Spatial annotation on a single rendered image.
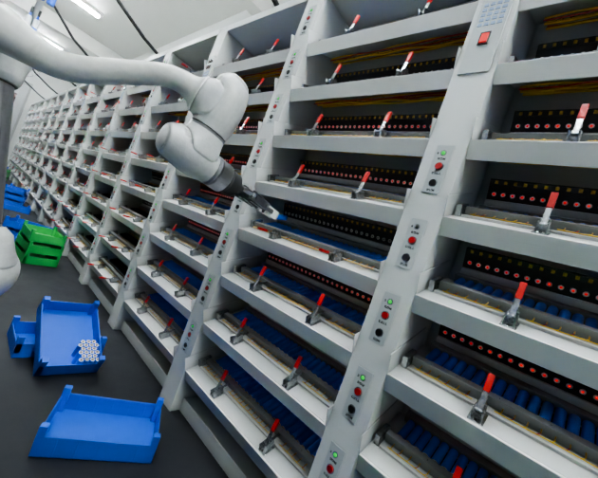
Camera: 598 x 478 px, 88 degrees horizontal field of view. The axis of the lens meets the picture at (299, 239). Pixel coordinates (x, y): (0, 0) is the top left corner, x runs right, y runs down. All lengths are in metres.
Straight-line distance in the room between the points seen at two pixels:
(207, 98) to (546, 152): 0.76
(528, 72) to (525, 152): 0.19
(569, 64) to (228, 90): 0.75
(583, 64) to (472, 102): 0.20
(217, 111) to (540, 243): 0.77
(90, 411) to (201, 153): 0.92
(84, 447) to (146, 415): 0.25
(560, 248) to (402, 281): 0.30
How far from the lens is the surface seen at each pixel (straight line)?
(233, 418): 1.13
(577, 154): 0.81
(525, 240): 0.75
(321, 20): 1.49
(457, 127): 0.87
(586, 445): 0.80
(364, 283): 0.82
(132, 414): 1.34
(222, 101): 0.87
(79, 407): 1.33
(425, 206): 0.80
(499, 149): 0.83
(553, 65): 0.92
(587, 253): 0.74
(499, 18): 1.02
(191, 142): 0.84
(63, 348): 1.57
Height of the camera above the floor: 0.74
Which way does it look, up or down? 2 degrees up
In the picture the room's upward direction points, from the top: 20 degrees clockwise
